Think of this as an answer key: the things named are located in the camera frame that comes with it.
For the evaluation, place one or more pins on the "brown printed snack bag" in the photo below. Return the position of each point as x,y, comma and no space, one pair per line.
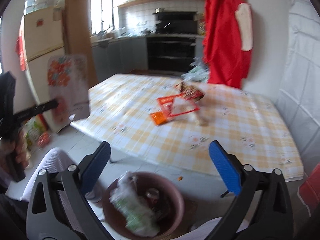
191,91

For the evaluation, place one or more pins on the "person's left leg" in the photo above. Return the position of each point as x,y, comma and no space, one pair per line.
52,162

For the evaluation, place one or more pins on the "yellow checked floral tablecloth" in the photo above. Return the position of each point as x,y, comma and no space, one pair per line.
225,135

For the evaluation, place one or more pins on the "clear plastic bag on table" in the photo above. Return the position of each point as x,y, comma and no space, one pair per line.
197,71

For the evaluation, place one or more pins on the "red foil snack wrapper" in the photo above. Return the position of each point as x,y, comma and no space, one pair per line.
178,107

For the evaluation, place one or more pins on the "cream refrigerator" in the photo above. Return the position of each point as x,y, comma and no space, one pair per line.
42,55

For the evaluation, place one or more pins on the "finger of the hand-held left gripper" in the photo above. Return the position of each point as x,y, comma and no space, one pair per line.
37,109

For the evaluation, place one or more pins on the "person's left hand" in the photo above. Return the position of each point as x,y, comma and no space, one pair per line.
22,150

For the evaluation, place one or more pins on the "orange foil wrapper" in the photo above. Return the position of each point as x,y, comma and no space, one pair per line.
158,118

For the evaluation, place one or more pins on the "colourful snack packets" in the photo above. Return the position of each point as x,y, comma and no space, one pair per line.
202,26

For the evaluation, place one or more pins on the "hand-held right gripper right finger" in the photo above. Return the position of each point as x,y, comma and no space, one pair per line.
225,170

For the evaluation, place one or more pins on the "floral printed plastic packet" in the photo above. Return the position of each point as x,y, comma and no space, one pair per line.
68,87

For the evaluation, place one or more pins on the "wooden door frame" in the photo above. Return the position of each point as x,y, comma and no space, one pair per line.
77,37

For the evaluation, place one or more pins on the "black kitchen oven rack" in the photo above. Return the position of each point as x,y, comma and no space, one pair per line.
172,47

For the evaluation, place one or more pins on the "grey kitchen base cabinet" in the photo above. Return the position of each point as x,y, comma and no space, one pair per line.
120,55

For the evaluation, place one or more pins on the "metal pot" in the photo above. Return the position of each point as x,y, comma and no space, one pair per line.
147,31

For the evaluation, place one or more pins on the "person's leg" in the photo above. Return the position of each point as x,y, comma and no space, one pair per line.
52,162
215,227

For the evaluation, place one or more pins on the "red hanging ornament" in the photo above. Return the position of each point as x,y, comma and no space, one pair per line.
21,52

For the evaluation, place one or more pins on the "dark crumpled wrappers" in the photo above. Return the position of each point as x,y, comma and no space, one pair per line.
160,205

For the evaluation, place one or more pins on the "brown plastic basin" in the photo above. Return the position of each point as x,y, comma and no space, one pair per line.
175,200

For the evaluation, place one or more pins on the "kitchen window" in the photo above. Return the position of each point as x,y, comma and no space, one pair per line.
101,10

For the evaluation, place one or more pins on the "black table leg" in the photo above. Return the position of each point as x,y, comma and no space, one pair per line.
226,193

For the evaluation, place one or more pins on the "person's right leg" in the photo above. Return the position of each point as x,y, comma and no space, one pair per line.
215,227

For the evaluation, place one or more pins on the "green white snack packet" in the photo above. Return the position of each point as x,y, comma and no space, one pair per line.
33,132

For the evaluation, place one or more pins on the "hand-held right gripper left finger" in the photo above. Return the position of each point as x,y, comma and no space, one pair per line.
96,170

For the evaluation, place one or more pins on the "red hanging garment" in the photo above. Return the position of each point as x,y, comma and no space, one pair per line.
225,42

